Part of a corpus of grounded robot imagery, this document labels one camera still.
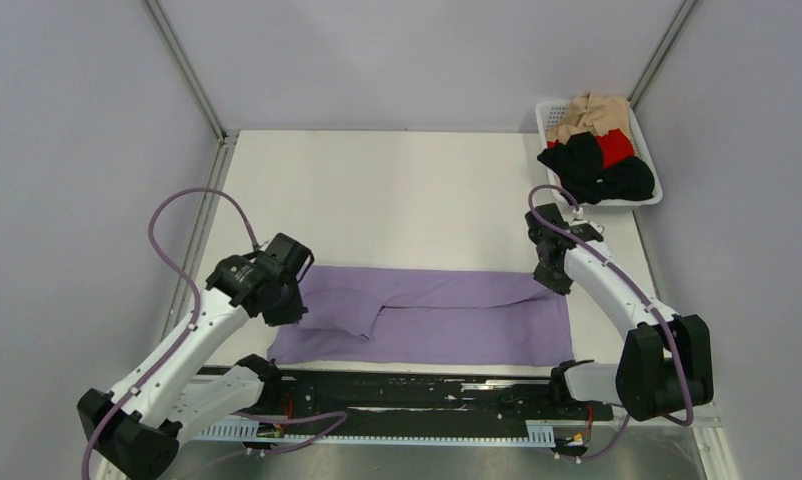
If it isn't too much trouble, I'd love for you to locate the aluminium frame rail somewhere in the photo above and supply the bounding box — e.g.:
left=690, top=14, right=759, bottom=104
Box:
left=112, top=372, right=722, bottom=439

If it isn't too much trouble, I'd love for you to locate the beige t shirt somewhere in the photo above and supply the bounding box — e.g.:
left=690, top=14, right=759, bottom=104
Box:
left=545, top=93, right=631, bottom=144

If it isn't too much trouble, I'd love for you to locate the left aluminium corner post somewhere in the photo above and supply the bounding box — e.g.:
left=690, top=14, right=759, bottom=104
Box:
left=141, top=0, right=227, bottom=144

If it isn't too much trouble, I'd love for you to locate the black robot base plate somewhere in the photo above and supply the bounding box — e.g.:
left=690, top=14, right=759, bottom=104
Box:
left=245, top=370, right=614, bottom=439

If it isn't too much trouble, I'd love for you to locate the right aluminium corner post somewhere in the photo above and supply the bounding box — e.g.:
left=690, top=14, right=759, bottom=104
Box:
left=629, top=0, right=701, bottom=110

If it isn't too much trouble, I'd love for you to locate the black t shirt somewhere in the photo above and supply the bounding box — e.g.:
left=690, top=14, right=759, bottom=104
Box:
left=537, top=130, right=656, bottom=205

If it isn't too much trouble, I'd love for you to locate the aluminium corner post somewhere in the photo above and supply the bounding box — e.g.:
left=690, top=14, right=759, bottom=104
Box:
left=141, top=0, right=227, bottom=144
left=629, top=0, right=701, bottom=110

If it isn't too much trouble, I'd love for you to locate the white slotted cable duct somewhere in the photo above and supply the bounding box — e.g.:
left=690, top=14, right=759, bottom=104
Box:
left=195, top=420, right=556, bottom=448

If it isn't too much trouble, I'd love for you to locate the white plastic laundry basket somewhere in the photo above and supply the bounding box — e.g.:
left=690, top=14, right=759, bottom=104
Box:
left=535, top=93, right=663, bottom=209

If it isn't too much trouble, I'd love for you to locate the purple t shirt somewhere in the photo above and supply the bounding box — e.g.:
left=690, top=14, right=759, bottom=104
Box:
left=267, top=266, right=574, bottom=367

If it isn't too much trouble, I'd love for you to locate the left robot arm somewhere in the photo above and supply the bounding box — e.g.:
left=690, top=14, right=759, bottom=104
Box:
left=77, top=233, right=315, bottom=479

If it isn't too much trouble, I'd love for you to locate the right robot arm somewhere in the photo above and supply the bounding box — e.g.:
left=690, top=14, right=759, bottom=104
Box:
left=525, top=203, right=714, bottom=421

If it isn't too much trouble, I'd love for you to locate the red t shirt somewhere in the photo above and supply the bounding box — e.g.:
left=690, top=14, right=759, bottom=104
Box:
left=539, top=131, right=635, bottom=174

